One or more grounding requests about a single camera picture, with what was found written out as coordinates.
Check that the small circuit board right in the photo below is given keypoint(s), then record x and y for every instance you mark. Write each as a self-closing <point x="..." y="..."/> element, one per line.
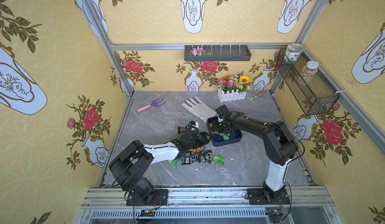
<point x="274" y="217"/>

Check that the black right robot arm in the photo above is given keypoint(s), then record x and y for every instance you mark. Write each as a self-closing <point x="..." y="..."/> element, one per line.
<point x="280" y="148"/>

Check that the pink purple garden rake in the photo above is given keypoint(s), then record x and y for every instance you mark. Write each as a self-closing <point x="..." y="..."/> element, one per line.
<point x="155" y="103"/>

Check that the green cookie packet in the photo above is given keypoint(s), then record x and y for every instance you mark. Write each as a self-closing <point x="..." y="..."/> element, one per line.
<point x="225" y="137"/>
<point x="217" y="159"/>
<point x="173" y="163"/>
<point x="206" y="137"/>

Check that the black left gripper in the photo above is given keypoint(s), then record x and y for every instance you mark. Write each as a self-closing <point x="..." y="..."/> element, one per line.
<point x="201" y="136"/>

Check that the white fence flower pot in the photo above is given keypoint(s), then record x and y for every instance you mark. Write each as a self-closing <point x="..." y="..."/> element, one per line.
<point x="233" y="87"/>

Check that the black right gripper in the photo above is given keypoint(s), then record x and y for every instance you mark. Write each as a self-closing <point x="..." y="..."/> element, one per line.
<point x="219" y="126"/>

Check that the green garden trowel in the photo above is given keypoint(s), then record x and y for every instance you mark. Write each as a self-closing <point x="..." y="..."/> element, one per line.
<point x="252" y="99"/>

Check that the small dark cookie packet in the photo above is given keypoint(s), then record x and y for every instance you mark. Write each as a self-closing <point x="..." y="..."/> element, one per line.
<point x="182" y="129"/>

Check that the checkered black cookie packet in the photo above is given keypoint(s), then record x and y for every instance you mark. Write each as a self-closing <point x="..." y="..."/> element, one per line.
<point x="206" y="155"/>

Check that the grey wall shelf tray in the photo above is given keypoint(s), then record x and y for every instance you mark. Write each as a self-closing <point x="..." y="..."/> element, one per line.
<point x="221" y="52"/>

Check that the white lid labelled jar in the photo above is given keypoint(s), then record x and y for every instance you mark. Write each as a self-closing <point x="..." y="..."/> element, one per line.
<point x="293" y="51"/>

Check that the white fabric garden glove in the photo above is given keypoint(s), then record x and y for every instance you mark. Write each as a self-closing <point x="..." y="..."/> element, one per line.
<point x="199" y="109"/>

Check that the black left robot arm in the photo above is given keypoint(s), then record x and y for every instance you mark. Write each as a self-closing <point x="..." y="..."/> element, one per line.
<point x="129" y="167"/>

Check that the dark blue storage box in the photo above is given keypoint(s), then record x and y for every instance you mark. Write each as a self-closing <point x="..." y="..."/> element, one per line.
<point x="221" y="139"/>

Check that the black wire mesh basket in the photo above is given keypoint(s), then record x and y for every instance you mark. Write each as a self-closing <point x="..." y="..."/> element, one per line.
<point x="314" y="96"/>

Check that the pink artificial flowers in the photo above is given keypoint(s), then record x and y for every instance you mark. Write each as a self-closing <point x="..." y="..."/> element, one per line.
<point x="199" y="51"/>

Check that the small circuit board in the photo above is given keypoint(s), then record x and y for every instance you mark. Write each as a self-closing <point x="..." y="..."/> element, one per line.
<point x="274" y="217"/>
<point x="147" y="213"/>

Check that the small circuit board left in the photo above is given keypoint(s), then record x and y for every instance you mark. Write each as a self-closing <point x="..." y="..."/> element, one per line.
<point x="147" y="213"/>

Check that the orange cookie packet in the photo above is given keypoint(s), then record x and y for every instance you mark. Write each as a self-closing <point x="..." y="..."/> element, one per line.
<point x="197" y="150"/>

